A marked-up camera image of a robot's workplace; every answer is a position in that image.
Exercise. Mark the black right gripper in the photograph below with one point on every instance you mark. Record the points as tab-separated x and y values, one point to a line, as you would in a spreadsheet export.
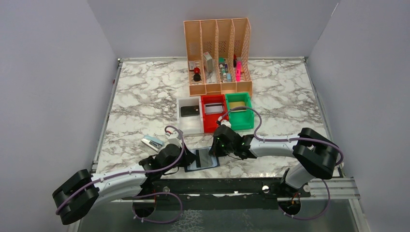
215	150

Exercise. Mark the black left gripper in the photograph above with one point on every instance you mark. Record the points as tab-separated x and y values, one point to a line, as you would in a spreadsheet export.
188	158

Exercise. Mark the navy blue card holder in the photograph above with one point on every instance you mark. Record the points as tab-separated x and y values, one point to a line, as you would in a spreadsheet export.
192	166

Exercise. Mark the grey card from holder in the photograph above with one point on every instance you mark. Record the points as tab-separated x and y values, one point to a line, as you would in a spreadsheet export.
186	111

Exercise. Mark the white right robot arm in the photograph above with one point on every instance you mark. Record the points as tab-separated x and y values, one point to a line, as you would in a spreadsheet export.
317	156

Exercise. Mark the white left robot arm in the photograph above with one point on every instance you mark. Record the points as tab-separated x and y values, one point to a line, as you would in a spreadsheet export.
83	190

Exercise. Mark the silver card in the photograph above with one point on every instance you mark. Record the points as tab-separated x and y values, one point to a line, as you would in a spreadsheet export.
213	108

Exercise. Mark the gold card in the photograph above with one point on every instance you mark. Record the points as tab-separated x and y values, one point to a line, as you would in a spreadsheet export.
237	106

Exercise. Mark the light blue stapler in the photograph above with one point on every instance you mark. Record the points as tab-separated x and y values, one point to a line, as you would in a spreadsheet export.
152	142

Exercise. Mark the green plastic bin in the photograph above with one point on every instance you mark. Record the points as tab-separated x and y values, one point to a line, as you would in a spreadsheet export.
240	120

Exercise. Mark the white plastic bin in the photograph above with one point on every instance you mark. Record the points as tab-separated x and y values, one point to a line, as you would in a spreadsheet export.
193	124

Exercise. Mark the red plastic bin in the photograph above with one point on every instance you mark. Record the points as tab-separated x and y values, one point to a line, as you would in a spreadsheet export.
210	121

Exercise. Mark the red and black stamp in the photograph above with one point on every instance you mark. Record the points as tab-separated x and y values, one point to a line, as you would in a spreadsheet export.
197	76

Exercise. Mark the pink highlighter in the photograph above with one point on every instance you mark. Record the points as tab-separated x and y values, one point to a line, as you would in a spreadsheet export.
238	71

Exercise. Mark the white box in organizer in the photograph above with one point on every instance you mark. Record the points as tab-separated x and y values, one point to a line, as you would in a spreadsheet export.
208	62

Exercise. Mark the peach desk file organizer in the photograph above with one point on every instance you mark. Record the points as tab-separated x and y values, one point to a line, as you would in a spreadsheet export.
227	40

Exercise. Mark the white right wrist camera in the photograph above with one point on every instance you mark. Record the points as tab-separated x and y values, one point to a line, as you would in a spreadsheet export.
222	121

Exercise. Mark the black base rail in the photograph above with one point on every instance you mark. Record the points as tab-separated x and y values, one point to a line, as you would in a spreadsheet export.
219	193

